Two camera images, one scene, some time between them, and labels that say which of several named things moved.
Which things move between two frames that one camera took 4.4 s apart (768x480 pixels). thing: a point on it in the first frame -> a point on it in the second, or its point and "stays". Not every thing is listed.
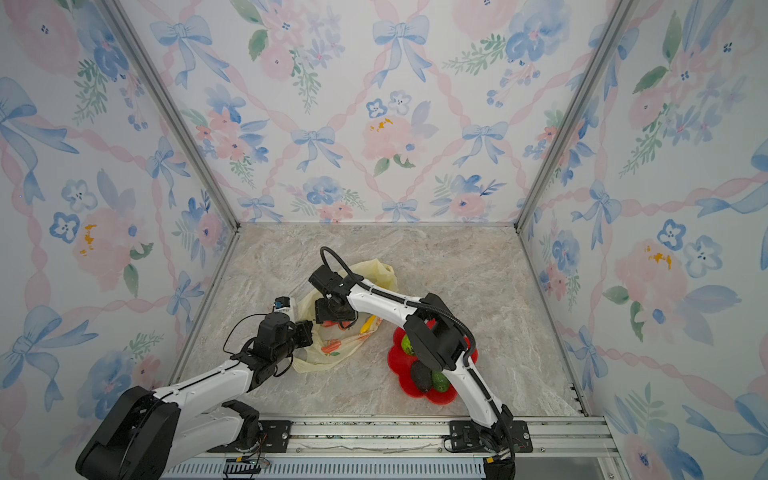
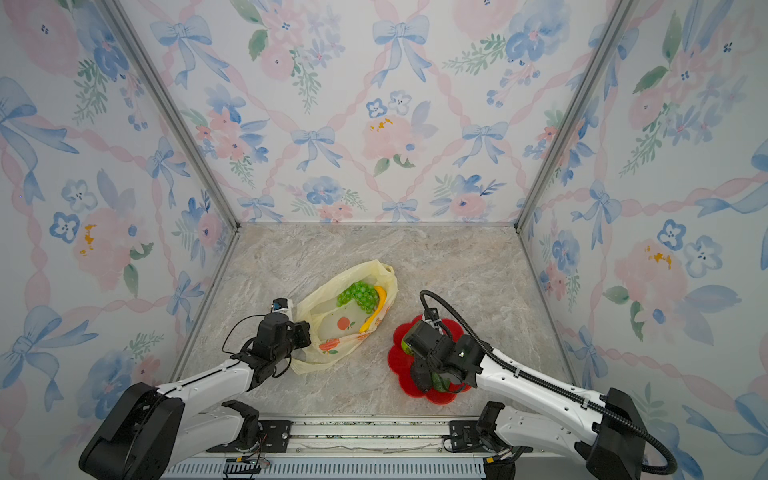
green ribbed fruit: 440,381 stays
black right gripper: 321,313 -> 418,364
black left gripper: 304,327 stays
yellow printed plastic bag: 333,341 stays
